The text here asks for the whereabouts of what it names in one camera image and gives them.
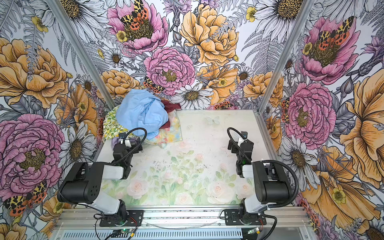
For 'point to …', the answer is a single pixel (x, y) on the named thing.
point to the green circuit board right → (254, 230)
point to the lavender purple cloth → (114, 141)
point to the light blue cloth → (140, 110)
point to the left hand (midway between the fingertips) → (132, 142)
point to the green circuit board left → (126, 230)
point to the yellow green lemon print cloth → (112, 128)
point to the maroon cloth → (170, 106)
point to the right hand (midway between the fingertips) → (238, 142)
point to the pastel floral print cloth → (172, 134)
